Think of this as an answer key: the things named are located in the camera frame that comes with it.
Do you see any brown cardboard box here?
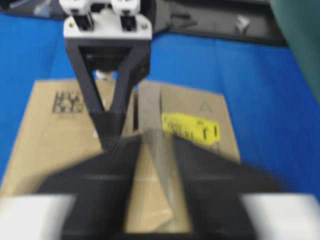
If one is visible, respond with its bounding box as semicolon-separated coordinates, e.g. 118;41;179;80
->
0;80;241;233

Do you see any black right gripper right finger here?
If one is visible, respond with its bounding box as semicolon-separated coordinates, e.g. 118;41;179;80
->
172;133;320;240

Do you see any yellow sticker label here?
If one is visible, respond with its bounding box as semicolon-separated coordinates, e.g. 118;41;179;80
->
161;112;221;146

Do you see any blue table cloth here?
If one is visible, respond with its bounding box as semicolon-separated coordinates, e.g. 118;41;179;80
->
0;14;320;196

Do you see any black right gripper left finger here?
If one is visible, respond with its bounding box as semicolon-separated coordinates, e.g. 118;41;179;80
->
37;139;140;240

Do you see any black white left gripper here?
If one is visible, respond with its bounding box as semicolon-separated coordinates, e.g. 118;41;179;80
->
59;0;153;150

